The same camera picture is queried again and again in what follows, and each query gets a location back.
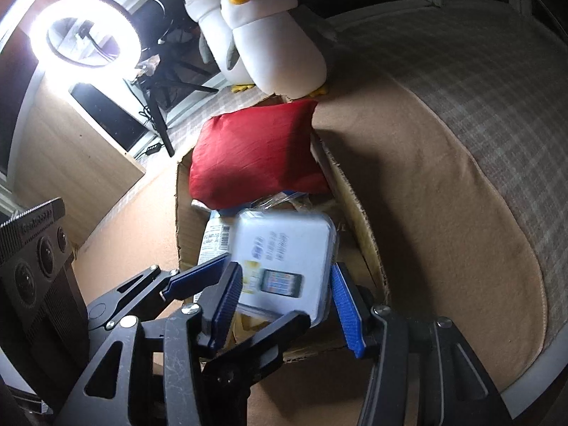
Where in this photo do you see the white packaged box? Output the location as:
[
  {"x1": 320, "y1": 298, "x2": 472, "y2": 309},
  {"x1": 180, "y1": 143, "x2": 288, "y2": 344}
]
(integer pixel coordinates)
[{"x1": 230, "y1": 210, "x2": 336, "y2": 326}]

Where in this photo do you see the red fabric pouch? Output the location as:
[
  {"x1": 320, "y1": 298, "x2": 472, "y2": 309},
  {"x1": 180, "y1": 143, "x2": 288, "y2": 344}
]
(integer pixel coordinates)
[{"x1": 189, "y1": 99, "x2": 328, "y2": 210}]

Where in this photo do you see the white blue lotion bottle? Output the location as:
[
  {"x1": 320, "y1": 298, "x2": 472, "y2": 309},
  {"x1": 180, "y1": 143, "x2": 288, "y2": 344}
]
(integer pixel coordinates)
[{"x1": 197, "y1": 217, "x2": 233, "y2": 264}]

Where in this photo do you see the packaged toast bread loaf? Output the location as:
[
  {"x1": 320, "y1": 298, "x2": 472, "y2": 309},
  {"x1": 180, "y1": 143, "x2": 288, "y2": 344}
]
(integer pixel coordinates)
[{"x1": 290, "y1": 194, "x2": 346, "y2": 232}]

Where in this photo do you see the brown cardboard box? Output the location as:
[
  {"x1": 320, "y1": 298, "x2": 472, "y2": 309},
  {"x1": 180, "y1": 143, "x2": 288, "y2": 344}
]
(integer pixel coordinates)
[{"x1": 176, "y1": 137, "x2": 390, "y2": 362}]

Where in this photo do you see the black power strip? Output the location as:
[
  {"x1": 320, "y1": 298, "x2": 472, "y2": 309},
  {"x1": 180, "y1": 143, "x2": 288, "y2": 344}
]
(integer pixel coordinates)
[{"x1": 144, "y1": 142, "x2": 163, "y2": 156}]

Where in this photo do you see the light wood cabinet panel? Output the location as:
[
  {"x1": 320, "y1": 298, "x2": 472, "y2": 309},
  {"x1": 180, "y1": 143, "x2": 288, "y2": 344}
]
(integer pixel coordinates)
[{"x1": 8, "y1": 70, "x2": 144, "y2": 246}]

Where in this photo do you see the small penguin plush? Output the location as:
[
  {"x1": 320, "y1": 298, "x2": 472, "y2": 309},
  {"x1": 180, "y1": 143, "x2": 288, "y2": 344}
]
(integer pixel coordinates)
[{"x1": 220, "y1": 0, "x2": 339, "y2": 100}]

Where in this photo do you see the large penguin plush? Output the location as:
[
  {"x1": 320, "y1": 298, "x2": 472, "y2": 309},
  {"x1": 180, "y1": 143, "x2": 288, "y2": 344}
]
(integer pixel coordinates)
[{"x1": 184, "y1": 0, "x2": 254, "y2": 92}]

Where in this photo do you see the black camera module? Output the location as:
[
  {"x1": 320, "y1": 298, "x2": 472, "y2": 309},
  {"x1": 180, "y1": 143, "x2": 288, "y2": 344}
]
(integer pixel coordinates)
[{"x1": 1, "y1": 197, "x2": 73, "y2": 308}]

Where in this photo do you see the white ring light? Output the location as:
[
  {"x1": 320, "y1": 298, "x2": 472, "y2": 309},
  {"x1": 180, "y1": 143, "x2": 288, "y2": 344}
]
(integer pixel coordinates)
[{"x1": 30, "y1": 0, "x2": 142, "y2": 76}]

